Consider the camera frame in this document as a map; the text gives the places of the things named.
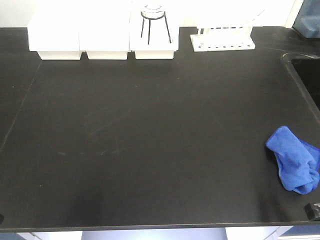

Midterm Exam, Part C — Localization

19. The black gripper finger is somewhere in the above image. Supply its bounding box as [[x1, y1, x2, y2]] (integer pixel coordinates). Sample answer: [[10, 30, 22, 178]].
[[304, 203, 320, 221], [0, 214, 4, 225]]

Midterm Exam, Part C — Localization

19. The blue microfiber cloth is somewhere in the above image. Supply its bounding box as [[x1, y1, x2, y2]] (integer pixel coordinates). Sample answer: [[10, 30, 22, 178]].
[[265, 126, 320, 195]]

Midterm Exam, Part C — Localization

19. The black lab sink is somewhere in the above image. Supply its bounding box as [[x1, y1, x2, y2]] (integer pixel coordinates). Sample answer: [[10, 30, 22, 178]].
[[281, 52, 320, 115]]

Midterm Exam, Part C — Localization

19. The blue bin at corner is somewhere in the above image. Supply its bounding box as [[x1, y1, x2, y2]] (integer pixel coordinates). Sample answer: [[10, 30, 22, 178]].
[[293, 0, 320, 39]]

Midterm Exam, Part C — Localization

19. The left white storage bin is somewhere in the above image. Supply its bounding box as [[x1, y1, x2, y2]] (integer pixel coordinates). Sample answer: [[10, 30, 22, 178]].
[[27, 10, 82, 60]]

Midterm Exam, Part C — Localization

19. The white storage bin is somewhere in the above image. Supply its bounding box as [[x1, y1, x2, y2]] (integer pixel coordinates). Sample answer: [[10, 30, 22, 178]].
[[78, 10, 130, 60], [27, 10, 82, 60], [129, 9, 180, 59]]

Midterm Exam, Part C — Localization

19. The white test tube rack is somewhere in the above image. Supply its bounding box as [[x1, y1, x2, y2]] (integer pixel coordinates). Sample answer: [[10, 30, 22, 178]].
[[190, 9, 265, 52]]

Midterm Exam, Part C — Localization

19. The middle white storage bin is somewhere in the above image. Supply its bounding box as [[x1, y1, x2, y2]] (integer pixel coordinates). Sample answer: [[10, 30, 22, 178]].
[[78, 10, 130, 60]]

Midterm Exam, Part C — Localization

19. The right white storage bin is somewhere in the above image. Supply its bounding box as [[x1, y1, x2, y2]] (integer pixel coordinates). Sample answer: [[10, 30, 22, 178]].
[[129, 9, 180, 59]]

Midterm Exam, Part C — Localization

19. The clear glass flask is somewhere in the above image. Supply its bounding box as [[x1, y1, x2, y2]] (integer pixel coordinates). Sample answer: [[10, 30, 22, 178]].
[[141, 4, 165, 19]]

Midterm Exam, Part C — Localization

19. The black wire tripod stand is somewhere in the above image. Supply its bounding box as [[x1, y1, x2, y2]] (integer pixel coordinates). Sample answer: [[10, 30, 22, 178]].
[[140, 10, 173, 45]]

